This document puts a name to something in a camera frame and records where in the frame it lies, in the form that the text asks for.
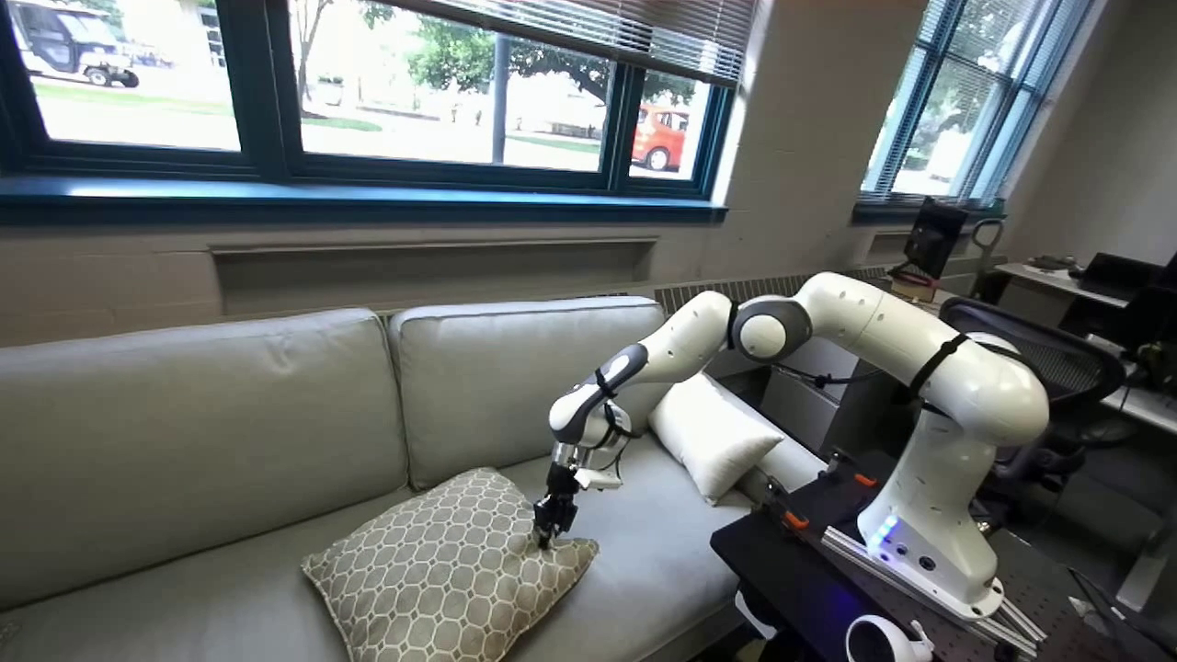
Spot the side blue framed window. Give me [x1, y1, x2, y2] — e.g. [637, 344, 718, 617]
[857, 0, 1101, 213]

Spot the black office chair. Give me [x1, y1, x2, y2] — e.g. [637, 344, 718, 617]
[940, 297, 1124, 507]

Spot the beige geometric patterned pillow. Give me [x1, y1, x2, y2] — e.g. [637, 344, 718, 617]
[303, 468, 598, 662]

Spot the white desk with clutter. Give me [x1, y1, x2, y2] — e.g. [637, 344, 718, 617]
[992, 254, 1177, 436]

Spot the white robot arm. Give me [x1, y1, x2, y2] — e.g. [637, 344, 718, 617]
[534, 274, 1048, 617]

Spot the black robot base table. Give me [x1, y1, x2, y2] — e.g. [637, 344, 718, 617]
[708, 471, 1177, 662]

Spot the black monitor on sill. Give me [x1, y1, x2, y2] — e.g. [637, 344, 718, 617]
[905, 200, 966, 278]

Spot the large blue framed window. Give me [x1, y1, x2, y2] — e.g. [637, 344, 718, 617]
[0, 0, 769, 216]

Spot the white VR controller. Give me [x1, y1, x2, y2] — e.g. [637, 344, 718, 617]
[842, 616, 935, 662]

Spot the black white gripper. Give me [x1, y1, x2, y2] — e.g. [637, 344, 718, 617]
[534, 447, 621, 547]

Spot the black orange clamp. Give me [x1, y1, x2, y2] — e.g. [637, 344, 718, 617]
[766, 480, 813, 535]

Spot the wall radiator grille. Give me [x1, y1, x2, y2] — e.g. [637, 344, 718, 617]
[652, 274, 813, 322]

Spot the cream ribbed small pillow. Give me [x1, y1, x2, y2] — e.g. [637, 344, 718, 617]
[652, 371, 782, 501]

